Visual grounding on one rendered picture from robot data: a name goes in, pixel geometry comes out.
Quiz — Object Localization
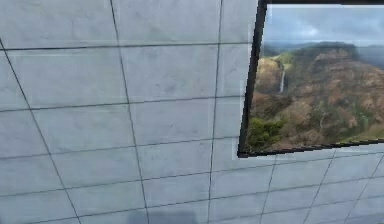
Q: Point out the black framed window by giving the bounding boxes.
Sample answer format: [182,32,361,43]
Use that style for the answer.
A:
[236,0,384,159]

